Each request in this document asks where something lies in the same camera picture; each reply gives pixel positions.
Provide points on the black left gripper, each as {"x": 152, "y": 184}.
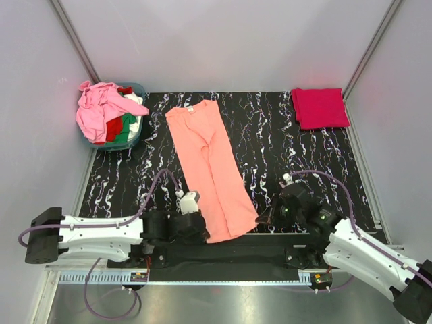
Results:
{"x": 197, "y": 239}

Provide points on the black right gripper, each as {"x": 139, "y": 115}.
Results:
{"x": 268, "y": 214}

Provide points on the salmon orange t-shirt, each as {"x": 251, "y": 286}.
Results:
{"x": 209, "y": 167}

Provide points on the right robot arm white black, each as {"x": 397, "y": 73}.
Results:
{"x": 339, "y": 244}

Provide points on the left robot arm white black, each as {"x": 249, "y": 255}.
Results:
{"x": 53, "y": 236}

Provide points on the green garment in basket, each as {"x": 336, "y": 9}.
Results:
{"x": 126, "y": 119}

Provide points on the white garment in basket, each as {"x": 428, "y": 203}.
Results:
{"x": 135, "y": 101}

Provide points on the folded magenta t-shirt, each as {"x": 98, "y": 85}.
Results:
{"x": 319, "y": 108}

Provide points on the teal laundry basket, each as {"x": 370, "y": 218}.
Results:
{"x": 112, "y": 146}

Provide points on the light pink t-shirt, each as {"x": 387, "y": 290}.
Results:
{"x": 100, "y": 103}

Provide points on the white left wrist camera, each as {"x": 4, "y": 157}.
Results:
{"x": 188, "y": 201}

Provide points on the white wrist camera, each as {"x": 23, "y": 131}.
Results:
{"x": 286, "y": 180}
{"x": 188, "y": 201}

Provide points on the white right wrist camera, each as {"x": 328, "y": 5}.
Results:
{"x": 286, "y": 180}

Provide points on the aluminium frame rail front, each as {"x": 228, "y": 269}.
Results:
{"x": 193, "y": 274}

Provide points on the left corner aluminium post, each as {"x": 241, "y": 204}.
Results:
{"x": 70, "y": 31}

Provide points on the corner aluminium post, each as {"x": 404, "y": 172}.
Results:
{"x": 70, "y": 31}
{"x": 382, "y": 28}

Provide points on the right corner aluminium post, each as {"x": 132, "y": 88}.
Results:
{"x": 382, "y": 28}

